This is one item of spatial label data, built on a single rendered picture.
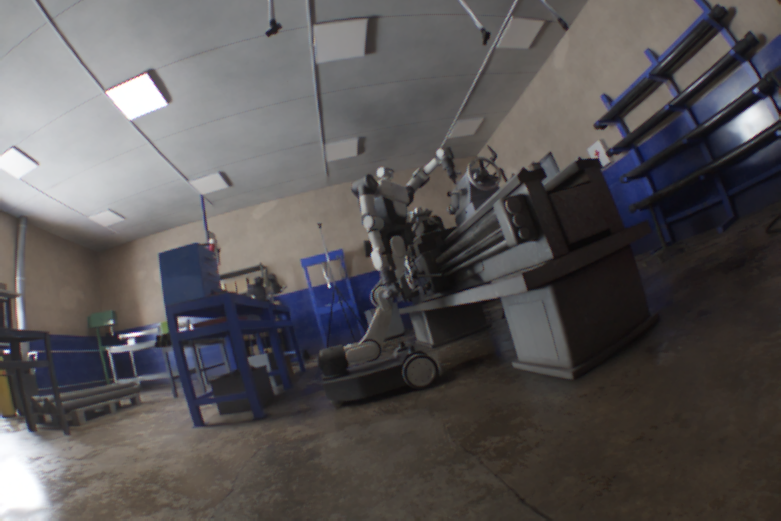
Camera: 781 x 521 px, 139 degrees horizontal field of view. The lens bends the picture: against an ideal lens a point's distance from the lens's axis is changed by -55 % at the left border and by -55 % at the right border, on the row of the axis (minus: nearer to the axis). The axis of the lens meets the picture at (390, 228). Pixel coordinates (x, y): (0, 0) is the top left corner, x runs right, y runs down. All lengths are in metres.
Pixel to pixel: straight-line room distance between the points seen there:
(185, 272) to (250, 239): 4.81
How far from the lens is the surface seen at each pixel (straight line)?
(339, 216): 6.92
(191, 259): 2.37
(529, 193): 1.30
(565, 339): 1.31
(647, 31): 4.62
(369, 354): 1.97
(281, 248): 6.88
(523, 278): 1.15
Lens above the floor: 0.49
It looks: 14 degrees up
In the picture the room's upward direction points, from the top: 17 degrees counter-clockwise
